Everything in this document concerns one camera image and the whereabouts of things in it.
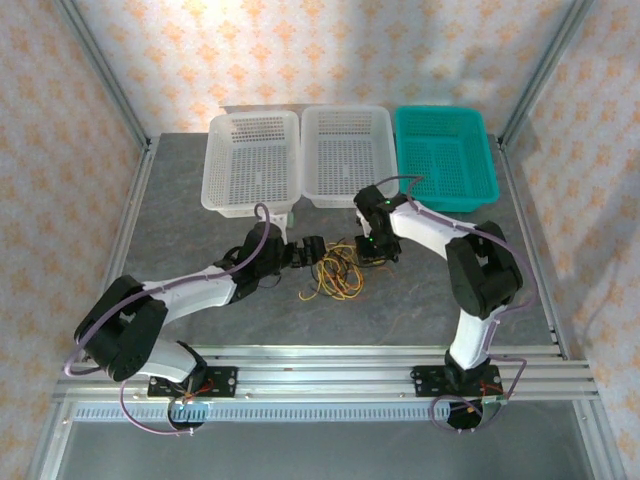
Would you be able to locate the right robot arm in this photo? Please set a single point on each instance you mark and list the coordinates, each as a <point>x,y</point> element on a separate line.
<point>430,230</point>

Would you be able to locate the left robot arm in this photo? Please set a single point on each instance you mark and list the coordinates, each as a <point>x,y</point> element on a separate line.
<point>190,295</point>

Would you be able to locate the white perforated plastic basket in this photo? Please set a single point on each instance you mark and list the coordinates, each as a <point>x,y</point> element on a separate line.
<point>250,165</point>
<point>345,150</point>

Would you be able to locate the teal perforated plastic basket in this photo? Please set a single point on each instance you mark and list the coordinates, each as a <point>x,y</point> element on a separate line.
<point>445,150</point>

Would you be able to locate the green circuit board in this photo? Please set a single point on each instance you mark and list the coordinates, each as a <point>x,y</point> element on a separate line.
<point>492,406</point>

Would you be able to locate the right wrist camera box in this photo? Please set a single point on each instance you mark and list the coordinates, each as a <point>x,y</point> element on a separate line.
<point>361,222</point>

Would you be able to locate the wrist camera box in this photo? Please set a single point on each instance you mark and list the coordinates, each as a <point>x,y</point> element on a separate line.
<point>361,222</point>
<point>286,221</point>

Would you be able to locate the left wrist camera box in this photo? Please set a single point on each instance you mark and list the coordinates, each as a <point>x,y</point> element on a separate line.
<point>286,221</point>

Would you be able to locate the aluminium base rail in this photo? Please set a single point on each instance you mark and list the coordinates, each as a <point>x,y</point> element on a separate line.
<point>325,380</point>

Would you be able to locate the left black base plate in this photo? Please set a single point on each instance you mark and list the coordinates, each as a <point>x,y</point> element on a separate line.
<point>225,382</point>

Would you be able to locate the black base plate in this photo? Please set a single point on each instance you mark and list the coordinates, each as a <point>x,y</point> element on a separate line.
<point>225,382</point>
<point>425,382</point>

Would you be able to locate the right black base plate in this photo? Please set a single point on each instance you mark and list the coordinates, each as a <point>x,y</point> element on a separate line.
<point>425,382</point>

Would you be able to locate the aluminium frame post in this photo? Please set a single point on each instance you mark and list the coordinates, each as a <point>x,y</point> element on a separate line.
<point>100,65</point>
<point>545,65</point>

